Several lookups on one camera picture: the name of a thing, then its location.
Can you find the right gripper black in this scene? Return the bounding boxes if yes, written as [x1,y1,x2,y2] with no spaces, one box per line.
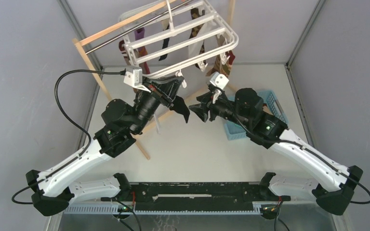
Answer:
[190,88,251,129]

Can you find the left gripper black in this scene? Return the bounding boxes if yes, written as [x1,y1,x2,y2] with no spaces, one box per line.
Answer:
[129,76,183,135]

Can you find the white plastic sock hanger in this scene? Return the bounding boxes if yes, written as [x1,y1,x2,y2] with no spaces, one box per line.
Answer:
[123,0,239,79]

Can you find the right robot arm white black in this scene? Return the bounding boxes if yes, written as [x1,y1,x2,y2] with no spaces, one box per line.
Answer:
[189,88,363,216]

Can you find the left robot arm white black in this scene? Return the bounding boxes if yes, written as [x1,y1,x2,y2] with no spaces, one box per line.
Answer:
[26,76,190,217]

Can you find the white sock black stripes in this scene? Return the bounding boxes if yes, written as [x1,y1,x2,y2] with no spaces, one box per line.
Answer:
[154,114,161,135]

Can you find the navy sock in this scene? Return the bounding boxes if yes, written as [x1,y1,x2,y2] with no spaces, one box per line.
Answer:
[159,19,170,61]

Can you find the maroon striped tan sock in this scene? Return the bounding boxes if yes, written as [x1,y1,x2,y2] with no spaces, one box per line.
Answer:
[119,40,131,65]

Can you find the blue plastic basket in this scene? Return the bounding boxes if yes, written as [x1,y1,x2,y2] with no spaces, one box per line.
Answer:
[224,90,289,141]

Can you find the red cuff tan sock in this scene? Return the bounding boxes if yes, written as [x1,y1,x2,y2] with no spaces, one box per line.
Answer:
[134,27,150,74]

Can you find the dark argyle sock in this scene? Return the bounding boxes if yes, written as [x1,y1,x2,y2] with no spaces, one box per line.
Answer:
[188,8,207,72]

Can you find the metal rack rod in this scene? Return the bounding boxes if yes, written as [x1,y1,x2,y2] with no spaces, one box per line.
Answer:
[85,0,192,54]

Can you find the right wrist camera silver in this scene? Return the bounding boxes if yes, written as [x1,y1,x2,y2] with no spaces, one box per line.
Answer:
[208,72,229,93]

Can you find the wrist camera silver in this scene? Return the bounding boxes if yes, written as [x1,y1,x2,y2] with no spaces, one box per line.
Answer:
[208,72,229,93]
[123,66,151,92]

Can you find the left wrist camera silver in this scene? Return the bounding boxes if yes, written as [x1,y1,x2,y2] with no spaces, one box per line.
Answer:
[123,66,151,92]

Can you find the left camera cable black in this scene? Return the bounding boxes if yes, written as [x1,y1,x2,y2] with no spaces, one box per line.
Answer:
[51,69,124,149]

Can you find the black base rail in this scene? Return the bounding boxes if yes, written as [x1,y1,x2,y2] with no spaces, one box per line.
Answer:
[117,182,291,212]

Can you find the wooden drying rack frame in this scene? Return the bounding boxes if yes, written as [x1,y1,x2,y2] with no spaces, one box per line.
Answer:
[72,0,237,161]

